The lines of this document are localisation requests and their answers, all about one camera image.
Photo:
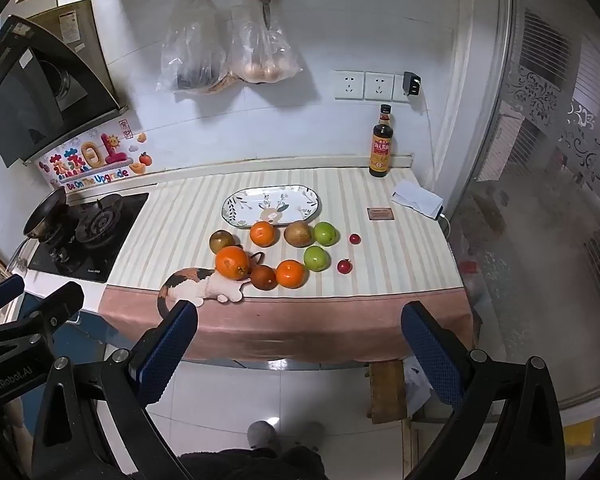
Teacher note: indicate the large orange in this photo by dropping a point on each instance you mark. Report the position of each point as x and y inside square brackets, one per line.
[232, 262]

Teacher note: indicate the small orange tangerine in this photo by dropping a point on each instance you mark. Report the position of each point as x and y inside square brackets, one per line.
[262, 233]
[291, 274]

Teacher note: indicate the plastic bag with brown eggs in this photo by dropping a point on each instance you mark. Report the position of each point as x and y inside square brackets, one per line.
[262, 55]

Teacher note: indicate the grey slipper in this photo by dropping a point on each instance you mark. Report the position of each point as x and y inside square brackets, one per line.
[263, 435]

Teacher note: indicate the wooden stool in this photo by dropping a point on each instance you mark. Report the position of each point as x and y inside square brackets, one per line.
[387, 390]

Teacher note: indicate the black frying pan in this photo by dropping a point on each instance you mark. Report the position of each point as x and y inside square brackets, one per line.
[45, 210]

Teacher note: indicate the black range hood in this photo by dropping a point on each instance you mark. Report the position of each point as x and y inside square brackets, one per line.
[40, 90]

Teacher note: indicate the black glass gas stove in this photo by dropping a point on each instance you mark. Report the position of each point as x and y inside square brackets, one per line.
[125, 220]

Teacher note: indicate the striped cat print tablecloth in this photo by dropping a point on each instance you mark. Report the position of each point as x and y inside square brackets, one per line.
[180, 220]

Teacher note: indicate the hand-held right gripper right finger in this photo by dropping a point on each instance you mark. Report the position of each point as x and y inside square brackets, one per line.
[432, 355]

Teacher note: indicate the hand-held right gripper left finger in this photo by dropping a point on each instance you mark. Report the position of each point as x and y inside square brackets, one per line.
[167, 347]

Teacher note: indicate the brown russet apple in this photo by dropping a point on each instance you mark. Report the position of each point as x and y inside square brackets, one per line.
[298, 233]

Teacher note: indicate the yellow label can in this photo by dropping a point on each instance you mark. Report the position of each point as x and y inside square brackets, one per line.
[380, 155]

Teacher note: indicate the plastic bag with dark contents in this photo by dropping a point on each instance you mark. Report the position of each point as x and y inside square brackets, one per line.
[195, 55]

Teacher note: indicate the small brown card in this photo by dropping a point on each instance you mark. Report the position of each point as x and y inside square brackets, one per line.
[381, 213]

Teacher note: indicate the dark reddish orange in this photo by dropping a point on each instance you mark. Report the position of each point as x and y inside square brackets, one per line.
[264, 277]

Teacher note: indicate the white wall socket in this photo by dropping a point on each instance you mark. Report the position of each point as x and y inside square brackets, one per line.
[379, 86]
[349, 85]

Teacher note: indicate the blue cabinet front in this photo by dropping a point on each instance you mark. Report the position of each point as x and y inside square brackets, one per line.
[95, 332]

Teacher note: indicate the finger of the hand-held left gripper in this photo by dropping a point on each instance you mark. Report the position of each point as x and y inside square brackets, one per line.
[0, 291]
[55, 312]

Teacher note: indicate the red cherry tomato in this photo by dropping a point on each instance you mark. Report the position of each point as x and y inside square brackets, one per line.
[344, 266]
[355, 238]

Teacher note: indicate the black plug charger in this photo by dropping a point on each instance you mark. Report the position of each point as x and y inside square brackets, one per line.
[412, 84]

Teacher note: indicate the bronze hood chimney cover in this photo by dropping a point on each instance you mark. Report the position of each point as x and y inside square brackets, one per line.
[80, 30]

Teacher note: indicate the floral oval ceramic plate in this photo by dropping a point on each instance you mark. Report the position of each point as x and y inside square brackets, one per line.
[260, 200]

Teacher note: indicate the colourful wall sticker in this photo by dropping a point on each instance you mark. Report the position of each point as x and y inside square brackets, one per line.
[90, 160]

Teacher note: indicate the red green apple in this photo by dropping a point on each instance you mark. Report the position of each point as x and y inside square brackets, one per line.
[222, 241]

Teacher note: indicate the person's dark fleece trousers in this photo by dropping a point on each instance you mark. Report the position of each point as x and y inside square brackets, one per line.
[255, 465]

